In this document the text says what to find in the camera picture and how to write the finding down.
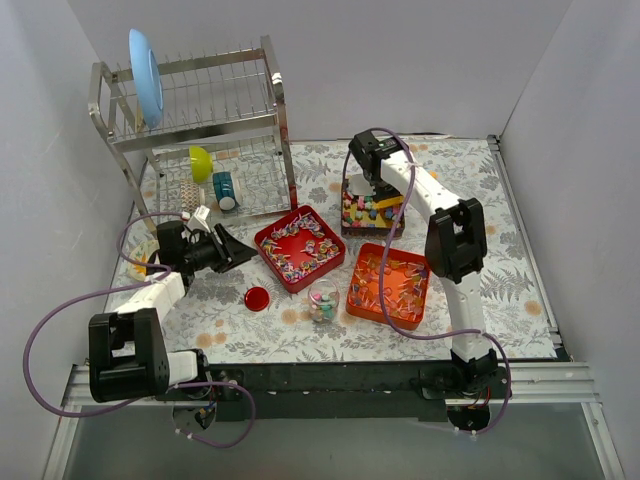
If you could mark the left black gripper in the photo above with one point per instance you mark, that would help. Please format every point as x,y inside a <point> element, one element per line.
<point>223,249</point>

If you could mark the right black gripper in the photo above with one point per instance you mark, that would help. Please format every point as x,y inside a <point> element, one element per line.
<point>376,182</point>

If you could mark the yellow plastic scoop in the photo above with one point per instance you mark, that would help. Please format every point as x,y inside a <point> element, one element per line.
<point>388,202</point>

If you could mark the red tray swirl lollipops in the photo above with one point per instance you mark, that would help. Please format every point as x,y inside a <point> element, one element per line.
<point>300,248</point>

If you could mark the orange tray clear lollipops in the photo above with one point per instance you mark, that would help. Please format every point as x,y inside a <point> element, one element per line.
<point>400,284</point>

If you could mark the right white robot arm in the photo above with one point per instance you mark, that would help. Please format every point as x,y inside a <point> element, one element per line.
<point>455,248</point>

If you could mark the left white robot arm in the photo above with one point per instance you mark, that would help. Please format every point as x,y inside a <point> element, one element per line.
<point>127,353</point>

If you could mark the dark tin star candies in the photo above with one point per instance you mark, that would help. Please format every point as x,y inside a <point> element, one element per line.
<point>359,218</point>

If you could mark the red jar lid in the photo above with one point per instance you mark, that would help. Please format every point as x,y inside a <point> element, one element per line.
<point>257,299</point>

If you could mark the patterned beige cup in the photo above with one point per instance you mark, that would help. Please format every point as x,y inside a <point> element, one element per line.
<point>191,195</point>

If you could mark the teal white cup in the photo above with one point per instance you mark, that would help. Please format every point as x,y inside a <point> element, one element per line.
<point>227,191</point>

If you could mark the floral table mat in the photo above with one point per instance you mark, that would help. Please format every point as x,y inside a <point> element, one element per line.
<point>213,317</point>

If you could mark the floral painted small plate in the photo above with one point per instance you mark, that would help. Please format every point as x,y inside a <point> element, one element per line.
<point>141,253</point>

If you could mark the lime green bowl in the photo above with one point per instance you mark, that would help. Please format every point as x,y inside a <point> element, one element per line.
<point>201,164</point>

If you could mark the steel dish rack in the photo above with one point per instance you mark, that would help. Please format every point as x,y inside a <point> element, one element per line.
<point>231,104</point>

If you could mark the clear glass jar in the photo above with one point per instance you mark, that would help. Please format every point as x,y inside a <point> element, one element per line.
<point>323,301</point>

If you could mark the blue plate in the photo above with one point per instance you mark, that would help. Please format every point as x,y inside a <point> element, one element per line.
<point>146,78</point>

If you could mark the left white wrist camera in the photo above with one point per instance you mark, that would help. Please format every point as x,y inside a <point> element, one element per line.
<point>199,219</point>

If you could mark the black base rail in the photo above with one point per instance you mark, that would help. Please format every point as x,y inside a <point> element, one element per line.
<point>431,391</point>

